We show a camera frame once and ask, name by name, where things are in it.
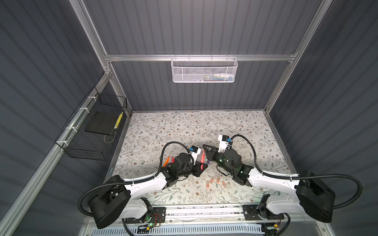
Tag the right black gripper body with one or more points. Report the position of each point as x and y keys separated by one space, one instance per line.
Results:
x=219 y=159

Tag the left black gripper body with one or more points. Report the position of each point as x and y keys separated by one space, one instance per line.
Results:
x=189 y=170

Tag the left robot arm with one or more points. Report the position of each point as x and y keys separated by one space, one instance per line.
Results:
x=116 y=199

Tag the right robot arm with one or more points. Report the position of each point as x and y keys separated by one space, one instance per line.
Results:
x=310 y=196

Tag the items in white basket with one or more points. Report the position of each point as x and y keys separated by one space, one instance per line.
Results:
x=220 y=77

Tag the yellow marker in basket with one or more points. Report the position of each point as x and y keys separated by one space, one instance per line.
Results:
x=118 y=120

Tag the black pad in basket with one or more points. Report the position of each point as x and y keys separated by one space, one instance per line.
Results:
x=102 y=123

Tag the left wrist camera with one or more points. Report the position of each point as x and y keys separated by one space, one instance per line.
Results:
x=195 y=152

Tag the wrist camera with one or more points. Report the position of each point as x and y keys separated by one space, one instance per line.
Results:
x=225 y=143
x=195 y=152

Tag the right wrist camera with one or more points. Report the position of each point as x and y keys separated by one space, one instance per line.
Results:
x=225 y=143

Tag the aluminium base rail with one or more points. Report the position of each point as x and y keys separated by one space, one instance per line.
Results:
x=195 y=214

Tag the white wire mesh basket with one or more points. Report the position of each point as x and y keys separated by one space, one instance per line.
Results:
x=186 y=69

